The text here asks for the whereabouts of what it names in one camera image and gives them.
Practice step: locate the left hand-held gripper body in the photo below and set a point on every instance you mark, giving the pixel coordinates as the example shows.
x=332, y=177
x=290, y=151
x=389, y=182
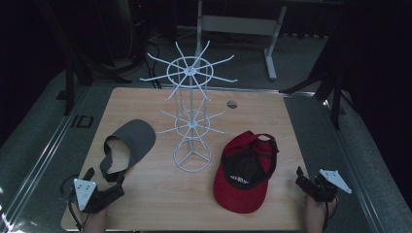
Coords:
x=85, y=194

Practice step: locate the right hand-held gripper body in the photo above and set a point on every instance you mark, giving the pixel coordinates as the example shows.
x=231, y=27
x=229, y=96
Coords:
x=324, y=189

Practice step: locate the grey sun visor hat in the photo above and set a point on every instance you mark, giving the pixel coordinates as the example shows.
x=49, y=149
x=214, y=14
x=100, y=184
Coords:
x=137, y=136

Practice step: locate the red baseball cap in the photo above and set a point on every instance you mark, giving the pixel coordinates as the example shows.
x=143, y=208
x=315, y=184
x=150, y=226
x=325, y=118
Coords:
x=236, y=197

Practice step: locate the person's right hand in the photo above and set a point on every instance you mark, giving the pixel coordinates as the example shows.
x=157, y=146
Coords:
x=315, y=215

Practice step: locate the person's left hand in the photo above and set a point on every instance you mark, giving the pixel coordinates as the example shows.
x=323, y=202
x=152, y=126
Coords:
x=95, y=221

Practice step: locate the black metal stand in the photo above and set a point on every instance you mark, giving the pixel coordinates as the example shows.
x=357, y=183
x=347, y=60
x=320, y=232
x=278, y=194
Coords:
x=69, y=90
x=336, y=97

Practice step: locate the white metal desk frame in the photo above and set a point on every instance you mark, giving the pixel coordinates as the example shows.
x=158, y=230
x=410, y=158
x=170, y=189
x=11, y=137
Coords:
x=239, y=24

